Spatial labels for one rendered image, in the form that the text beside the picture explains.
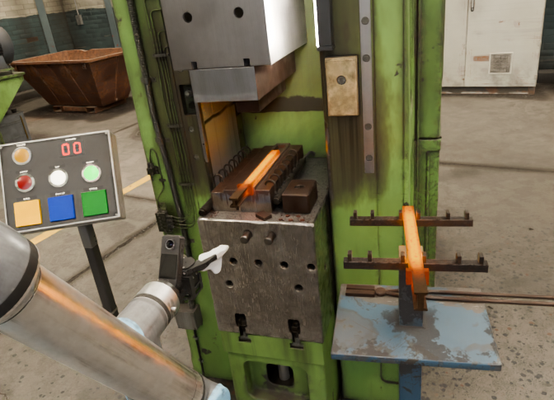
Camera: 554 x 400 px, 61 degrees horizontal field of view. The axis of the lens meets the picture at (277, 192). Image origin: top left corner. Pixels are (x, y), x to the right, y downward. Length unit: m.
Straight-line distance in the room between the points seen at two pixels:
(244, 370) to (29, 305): 1.32
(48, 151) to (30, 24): 9.04
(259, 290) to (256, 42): 0.77
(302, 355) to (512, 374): 0.96
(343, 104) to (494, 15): 5.10
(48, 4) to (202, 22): 9.61
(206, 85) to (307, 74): 0.52
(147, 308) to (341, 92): 0.81
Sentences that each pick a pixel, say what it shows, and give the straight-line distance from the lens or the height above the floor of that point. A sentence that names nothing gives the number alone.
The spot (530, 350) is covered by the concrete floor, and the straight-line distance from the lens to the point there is 2.43.
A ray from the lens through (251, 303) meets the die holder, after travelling 1.62.
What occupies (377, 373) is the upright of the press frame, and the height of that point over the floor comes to 0.17.
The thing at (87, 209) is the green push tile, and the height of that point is 1.00.
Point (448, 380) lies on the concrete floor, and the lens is 2.21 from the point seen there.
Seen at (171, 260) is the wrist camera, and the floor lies 1.04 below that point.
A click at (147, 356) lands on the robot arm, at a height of 1.08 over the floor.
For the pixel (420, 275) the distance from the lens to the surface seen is 1.03.
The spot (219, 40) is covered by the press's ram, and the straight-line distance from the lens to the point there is 1.36.
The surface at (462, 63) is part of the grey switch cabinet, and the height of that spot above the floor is 0.39.
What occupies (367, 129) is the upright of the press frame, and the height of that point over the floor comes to 1.14.
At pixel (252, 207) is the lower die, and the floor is 0.93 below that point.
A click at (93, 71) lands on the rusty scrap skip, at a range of 7.52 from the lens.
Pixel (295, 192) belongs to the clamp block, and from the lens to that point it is 1.44.
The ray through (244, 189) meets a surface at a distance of 1.42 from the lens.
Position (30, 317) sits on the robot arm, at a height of 1.25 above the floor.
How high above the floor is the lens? 1.57
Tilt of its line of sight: 24 degrees down
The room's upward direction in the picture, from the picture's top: 7 degrees counter-clockwise
